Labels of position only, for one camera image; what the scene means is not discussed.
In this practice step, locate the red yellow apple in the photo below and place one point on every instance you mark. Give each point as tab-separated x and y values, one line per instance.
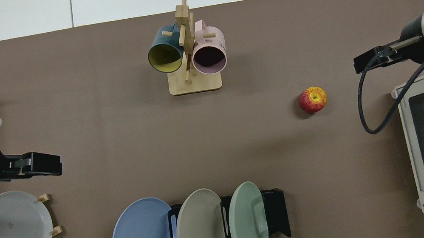
313	100

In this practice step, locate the beige plate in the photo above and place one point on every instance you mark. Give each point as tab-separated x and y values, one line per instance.
201	233

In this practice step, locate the black dish rack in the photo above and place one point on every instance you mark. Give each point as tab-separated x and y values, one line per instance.
277	211

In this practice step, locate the pale green plate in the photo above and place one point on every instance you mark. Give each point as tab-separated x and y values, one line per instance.
247	225

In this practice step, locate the brown table cloth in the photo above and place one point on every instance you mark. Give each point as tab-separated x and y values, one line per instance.
110	131

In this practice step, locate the pink cup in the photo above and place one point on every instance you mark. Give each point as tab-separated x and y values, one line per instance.
213	37

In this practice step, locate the dark teal cup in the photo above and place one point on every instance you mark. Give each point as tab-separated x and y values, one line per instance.
155	40

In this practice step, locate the wooden cup stand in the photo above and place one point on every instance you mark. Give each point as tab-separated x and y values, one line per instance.
195	85

